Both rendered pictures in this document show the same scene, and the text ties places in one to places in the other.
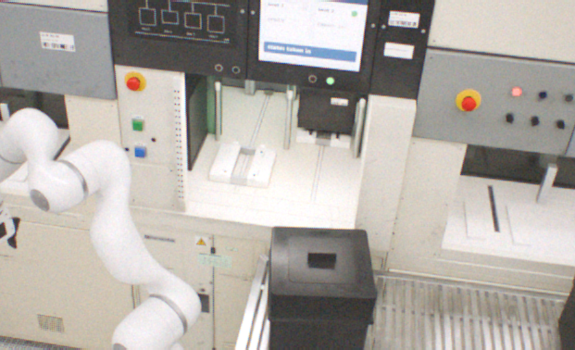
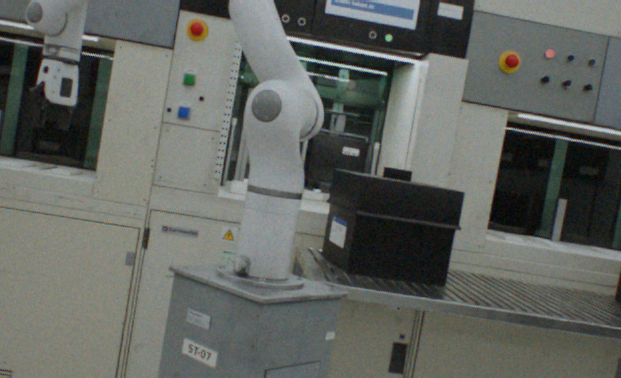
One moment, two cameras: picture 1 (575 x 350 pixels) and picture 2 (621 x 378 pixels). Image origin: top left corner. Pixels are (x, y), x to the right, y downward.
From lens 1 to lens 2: 150 cm
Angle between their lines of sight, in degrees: 35
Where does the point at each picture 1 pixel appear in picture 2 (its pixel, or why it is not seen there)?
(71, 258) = (58, 265)
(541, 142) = (572, 107)
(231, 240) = not seen: hidden behind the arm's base
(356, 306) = (445, 202)
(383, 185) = (436, 146)
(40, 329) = not seen: outside the picture
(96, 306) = (70, 344)
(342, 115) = (352, 167)
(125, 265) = (270, 26)
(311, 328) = (397, 233)
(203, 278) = not seen: hidden behind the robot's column
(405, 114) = (458, 65)
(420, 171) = (466, 141)
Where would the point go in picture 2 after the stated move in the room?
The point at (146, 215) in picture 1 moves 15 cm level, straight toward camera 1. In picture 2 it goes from (171, 197) to (185, 204)
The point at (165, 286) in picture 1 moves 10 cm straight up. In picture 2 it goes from (297, 73) to (305, 28)
